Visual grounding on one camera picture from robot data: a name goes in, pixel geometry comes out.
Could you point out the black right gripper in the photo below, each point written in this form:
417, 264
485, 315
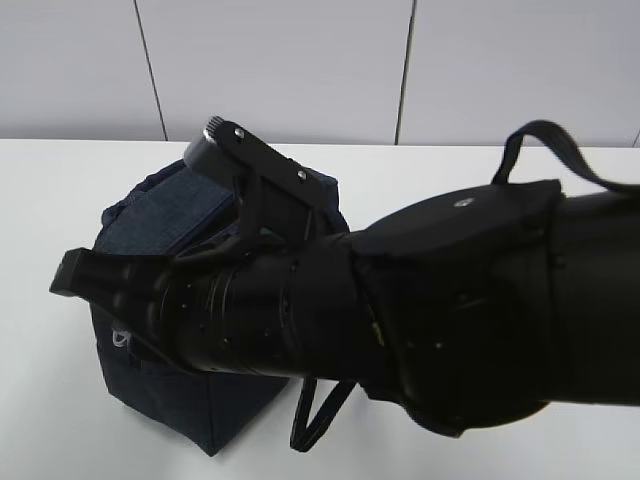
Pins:
266, 309

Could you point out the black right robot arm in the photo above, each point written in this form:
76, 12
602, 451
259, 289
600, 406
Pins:
470, 310

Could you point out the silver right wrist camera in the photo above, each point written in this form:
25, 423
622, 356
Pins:
205, 157

